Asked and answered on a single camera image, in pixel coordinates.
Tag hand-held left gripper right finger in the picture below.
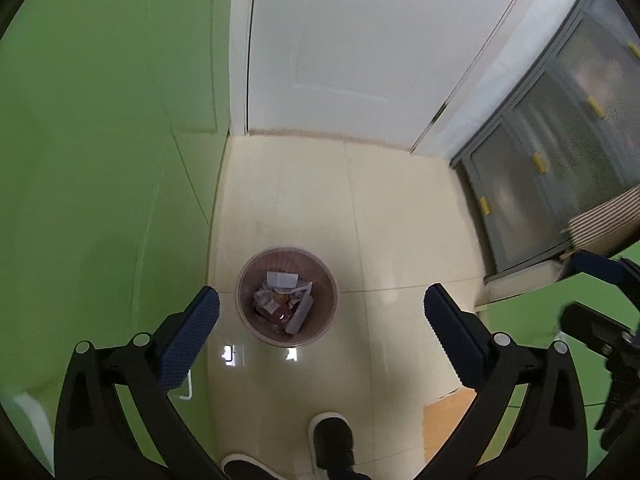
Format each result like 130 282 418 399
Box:
423 283 588 480

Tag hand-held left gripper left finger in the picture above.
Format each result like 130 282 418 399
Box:
54 285 223 480

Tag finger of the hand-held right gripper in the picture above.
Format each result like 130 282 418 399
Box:
570 251 640 292
559 302 640 453

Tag pink waste bin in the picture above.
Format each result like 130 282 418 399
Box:
236 246 339 350

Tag cardboard sheets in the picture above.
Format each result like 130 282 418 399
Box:
560 187 640 262

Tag green board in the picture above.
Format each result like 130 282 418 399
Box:
475 275 640 480

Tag orange cardboard piece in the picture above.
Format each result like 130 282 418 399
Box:
424 389 478 466

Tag pile of crumpled wrappers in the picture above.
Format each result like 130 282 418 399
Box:
251 271 316 336

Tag grey cabinet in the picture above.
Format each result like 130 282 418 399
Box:
450 0 640 286

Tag person's black left shoe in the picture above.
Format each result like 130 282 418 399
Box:
222 452 281 480

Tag person's black shoe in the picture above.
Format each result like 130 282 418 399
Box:
307 411 357 476
222 452 281 480

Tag person's black right shoe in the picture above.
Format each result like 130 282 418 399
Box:
307 411 357 476

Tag white door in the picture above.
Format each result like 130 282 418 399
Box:
245 0 543 153

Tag white pipe bracket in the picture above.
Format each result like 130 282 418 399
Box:
172 370 194 402

